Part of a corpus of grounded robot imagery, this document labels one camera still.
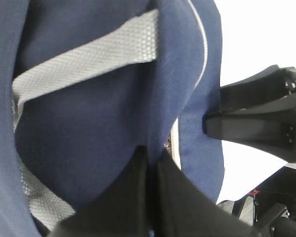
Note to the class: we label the navy blue lunch bag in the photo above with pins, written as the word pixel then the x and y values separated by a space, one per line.
pixel 83 83

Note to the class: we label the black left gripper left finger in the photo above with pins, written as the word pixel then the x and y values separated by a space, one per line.
pixel 119 211

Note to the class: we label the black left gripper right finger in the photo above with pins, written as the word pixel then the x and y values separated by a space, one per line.
pixel 184 211

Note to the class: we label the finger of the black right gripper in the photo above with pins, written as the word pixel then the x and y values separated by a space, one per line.
pixel 270 127
pixel 266 86

